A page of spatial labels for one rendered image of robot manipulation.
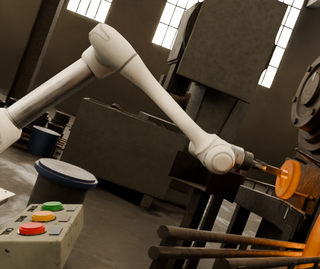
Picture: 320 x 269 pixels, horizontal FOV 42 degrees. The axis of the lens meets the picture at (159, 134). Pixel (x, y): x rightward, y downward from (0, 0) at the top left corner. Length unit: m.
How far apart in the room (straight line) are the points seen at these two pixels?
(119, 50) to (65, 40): 10.20
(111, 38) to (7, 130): 0.55
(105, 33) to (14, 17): 10.60
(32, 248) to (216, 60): 3.56
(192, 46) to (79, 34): 7.88
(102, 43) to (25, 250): 1.03
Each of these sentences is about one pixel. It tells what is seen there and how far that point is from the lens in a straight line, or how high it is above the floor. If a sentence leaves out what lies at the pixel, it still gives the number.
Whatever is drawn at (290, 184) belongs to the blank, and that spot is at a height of 0.77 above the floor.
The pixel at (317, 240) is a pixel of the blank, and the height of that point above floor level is 0.71.
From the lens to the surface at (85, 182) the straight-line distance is 2.03.
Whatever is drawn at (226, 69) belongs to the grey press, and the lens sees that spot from 4.12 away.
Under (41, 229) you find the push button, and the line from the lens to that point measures 0.70.
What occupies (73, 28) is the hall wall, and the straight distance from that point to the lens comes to 11.76.
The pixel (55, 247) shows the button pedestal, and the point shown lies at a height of 0.61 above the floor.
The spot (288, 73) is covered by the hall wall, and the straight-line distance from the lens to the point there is 12.14.
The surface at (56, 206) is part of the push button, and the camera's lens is 0.84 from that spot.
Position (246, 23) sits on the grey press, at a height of 1.95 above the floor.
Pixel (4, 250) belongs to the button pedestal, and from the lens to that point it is 0.69.
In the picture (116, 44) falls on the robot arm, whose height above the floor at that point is 1.03.
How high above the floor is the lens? 0.85
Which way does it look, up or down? 3 degrees down
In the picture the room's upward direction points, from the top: 21 degrees clockwise
